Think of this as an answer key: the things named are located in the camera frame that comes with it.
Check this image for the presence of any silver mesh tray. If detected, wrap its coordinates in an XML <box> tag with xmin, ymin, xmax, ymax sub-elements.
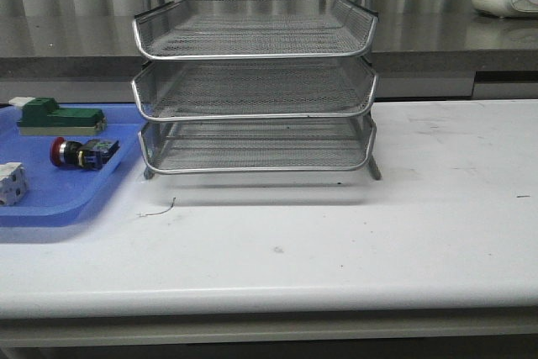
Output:
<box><xmin>131</xmin><ymin>57</ymin><xmax>378</xmax><ymax>122</ymax></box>
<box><xmin>139</xmin><ymin>116</ymin><xmax>377</xmax><ymax>175</ymax></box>
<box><xmin>132</xmin><ymin>0</ymin><xmax>378</xmax><ymax>61</ymax></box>

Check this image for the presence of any red emergency stop push button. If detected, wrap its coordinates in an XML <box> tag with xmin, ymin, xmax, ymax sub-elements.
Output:
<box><xmin>50</xmin><ymin>137</ymin><xmax>119</xmax><ymax>170</ymax></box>

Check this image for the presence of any silver mesh bottom tray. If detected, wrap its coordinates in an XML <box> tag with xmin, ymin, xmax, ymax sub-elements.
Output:
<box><xmin>139</xmin><ymin>116</ymin><xmax>377</xmax><ymax>175</ymax></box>

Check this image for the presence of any silver mesh top tray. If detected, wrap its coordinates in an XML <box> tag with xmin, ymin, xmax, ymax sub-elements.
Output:
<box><xmin>132</xmin><ymin>0</ymin><xmax>378</xmax><ymax>61</ymax></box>

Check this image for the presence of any blue plastic tray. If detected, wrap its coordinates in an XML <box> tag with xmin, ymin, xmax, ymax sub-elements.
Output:
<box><xmin>1</xmin><ymin>103</ymin><xmax>143</xmax><ymax>226</ymax></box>

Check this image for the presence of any grey stone counter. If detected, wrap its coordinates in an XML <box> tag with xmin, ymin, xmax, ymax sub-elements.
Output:
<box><xmin>1</xmin><ymin>13</ymin><xmax>537</xmax><ymax>103</ymax></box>

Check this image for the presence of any green electrical module block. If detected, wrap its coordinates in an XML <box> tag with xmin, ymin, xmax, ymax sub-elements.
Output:
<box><xmin>17</xmin><ymin>98</ymin><xmax>107</xmax><ymax>136</ymax></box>

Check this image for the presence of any white terminal block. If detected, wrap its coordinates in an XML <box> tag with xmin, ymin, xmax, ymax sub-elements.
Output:
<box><xmin>0</xmin><ymin>162</ymin><xmax>29</xmax><ymax>207</ymax></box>

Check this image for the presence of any silver metal rack frame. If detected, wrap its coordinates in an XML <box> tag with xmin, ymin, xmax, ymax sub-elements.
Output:
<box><xmin>143</xmin><ymin>0</ymin><xmax>381</xmax><ymax>179</ymax></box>

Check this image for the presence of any thin wire scrap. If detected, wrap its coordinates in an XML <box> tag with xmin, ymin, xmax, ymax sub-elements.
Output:
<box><xmin>138</xmin><ymin>197</ymin><xmax>177</xmax><ymax>218</ymax></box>

